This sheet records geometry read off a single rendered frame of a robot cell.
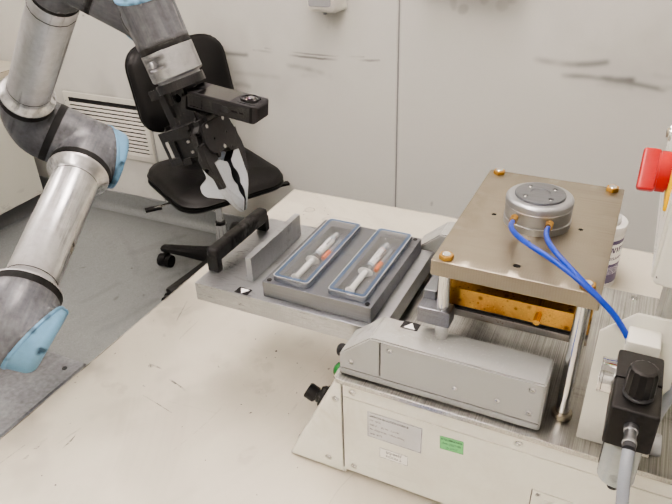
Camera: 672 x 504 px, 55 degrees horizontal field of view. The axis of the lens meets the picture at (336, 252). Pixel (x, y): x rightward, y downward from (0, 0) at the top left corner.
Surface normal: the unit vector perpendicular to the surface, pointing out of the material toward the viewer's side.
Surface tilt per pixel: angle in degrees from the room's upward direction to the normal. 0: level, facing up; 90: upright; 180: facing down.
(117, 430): 0
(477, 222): 0
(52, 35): 130
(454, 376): 90
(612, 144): 90
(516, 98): 90
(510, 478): 90
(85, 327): 0
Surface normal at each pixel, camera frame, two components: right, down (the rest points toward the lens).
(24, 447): -0.03, -0.86
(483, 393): -0.43, 0.47
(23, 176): 0.90, 0.19
